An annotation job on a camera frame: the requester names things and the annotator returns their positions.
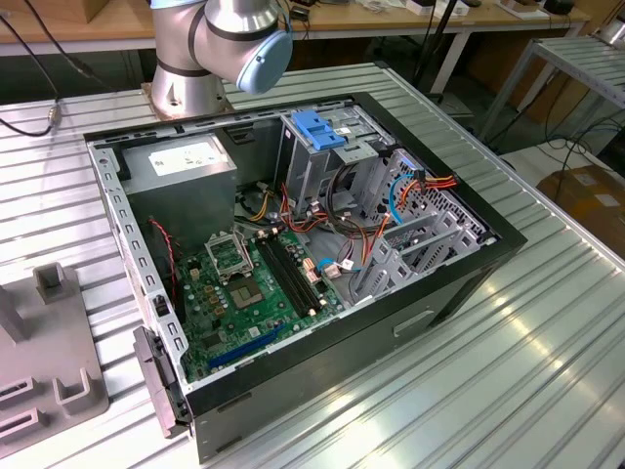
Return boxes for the large cardboard box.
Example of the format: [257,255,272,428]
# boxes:
[535,164,625,236]

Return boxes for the grey parts rack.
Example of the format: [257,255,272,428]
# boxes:
[0,261,111,448]

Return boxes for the black PC case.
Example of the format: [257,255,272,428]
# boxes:
[82,90,529,465]

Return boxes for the black wire bundle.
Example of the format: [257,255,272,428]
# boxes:
[326,163,375,240]

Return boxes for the grey power supply unit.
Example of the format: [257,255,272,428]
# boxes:
[118,131,240,255]

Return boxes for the green motherboard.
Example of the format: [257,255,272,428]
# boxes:
[174,228,352,386]

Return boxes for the metal slat side table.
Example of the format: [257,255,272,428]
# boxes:
[480,34,625,144]

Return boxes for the wooden desk with white frame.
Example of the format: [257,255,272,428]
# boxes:
[0,0,593,94]

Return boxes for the grey metal disk bay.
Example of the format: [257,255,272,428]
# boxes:
[349,148,495,307]

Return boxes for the grey plastic case handle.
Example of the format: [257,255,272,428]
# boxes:
[132,325,190,440]

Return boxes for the black RAM slot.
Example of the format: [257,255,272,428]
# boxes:
[269,233,319,312]
[263,234,313,315]
[274,232,325,309]
[257,235,308,317]

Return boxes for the metal socket cover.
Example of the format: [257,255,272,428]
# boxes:
[202,232,256,283]

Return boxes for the blue data wire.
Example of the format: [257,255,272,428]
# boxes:
[314,171,424,277]

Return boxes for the orange red power wire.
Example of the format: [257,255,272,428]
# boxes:
[358,173,460,276]

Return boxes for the white box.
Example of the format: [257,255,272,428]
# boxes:
[408,0,461,16]

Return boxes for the silver metal cylinder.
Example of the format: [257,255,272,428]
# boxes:
[592,17,625,46]

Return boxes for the blue expansion slot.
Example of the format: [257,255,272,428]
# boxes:
[208,322,288,371]

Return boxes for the yellow black power wires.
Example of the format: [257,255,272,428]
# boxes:
[251,187,277,224]

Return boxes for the grey metal drive cage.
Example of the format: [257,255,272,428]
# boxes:
[274,104,397,216]

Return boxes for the blue plastic bay latch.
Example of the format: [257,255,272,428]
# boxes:
[291,109,347,152]

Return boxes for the red orange wire bundle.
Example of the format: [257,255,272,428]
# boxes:
[276,182,341,241]

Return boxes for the cable with metal connector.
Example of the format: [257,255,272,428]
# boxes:
[0,0,121,138]

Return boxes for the red black fan wire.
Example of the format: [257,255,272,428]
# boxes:
[146,217,180,304]

